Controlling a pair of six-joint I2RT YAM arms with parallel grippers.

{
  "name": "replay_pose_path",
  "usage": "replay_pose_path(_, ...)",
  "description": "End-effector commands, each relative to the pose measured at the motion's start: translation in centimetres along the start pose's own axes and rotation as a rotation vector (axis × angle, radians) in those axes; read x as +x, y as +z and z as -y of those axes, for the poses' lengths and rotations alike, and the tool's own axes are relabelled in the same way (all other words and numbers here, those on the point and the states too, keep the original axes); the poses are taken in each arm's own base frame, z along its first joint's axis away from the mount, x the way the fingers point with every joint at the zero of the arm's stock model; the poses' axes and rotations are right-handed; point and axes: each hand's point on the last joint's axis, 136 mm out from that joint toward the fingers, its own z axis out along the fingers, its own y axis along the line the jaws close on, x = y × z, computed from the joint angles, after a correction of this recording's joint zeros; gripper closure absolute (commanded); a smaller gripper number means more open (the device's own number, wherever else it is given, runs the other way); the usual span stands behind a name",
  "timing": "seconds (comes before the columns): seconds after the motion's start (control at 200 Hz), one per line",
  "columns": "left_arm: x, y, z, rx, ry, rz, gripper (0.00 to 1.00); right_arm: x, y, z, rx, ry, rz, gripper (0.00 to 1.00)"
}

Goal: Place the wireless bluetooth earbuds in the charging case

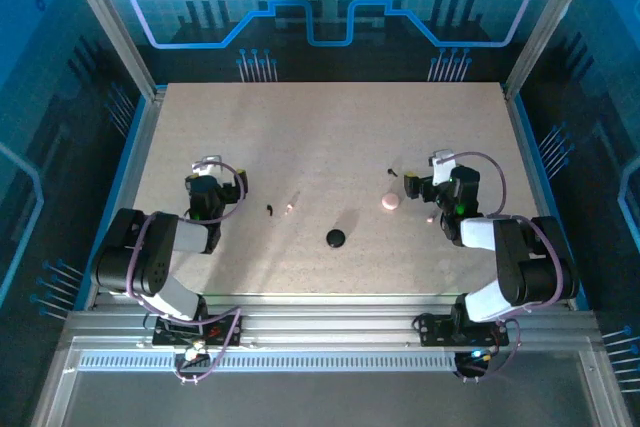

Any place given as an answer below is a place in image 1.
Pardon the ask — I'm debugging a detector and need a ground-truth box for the blue table edge strip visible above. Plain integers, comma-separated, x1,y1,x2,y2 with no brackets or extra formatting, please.
512,89,591,311

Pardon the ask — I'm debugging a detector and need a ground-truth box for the slotted metal vent strip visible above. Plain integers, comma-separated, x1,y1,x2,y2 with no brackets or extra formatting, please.
78,354,459,372

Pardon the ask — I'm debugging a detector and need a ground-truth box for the grey metal base panel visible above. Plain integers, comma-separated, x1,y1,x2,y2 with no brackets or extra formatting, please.
59,371,601,427

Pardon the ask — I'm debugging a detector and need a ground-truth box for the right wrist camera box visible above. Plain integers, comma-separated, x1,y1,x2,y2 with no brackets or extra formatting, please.
428,148,457,187

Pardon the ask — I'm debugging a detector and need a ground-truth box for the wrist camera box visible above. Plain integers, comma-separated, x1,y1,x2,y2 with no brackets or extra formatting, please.
428,148,457,187
192,154,224,176

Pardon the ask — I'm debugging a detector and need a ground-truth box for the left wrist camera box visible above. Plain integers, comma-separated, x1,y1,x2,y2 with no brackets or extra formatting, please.
192,154,224,176

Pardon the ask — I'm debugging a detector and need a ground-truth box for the aluminium table side rail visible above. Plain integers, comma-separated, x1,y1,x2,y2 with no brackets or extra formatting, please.
82,86,169,311
502,86,576,311

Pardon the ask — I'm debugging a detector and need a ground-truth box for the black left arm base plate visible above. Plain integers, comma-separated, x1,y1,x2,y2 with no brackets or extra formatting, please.
152,314,245,348

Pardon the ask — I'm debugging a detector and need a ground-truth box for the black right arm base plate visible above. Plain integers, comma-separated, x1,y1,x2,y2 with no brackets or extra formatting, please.
416,313,511,348

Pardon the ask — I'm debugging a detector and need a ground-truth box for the aluminium frame cross beam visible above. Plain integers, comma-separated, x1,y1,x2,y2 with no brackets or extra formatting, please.
64,293,604,351

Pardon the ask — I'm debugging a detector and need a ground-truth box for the aluminium frame post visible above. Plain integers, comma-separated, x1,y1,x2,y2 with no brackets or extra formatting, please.
57,0,167,99
502,0,602,99

